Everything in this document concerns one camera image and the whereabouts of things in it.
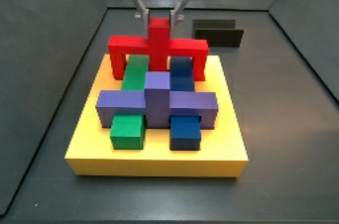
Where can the yellow base board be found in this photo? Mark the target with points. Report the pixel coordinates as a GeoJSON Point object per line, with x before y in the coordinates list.
{"type": "Point", "coordinates": [221, 158]}

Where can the blue long block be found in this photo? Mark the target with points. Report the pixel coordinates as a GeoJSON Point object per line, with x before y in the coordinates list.
{"type": "Point", "coordinates": [184, 132]}

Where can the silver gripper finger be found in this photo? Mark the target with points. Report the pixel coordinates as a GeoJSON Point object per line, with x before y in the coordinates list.
{"type": "Point", "coordinates": [176, 16]}
{"type": "Point", "coordinates": [141, 14]}

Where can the purple cross-shaped block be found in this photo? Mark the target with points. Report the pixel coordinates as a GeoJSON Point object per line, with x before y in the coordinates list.
{"type": "Point", "coordinates": [157, 103]}

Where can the red cross-shaped block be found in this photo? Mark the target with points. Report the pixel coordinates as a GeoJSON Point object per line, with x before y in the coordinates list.
{"type": "Point", "coordinates": [159, 47]}

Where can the black angle bracket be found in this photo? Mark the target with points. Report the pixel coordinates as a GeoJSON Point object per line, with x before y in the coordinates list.
{"type": "Point", "coordinates": [219, 32]}

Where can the green long block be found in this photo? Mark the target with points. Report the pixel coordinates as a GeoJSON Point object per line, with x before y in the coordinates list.
{"type": "Point", "coordinates": [127, 127]}

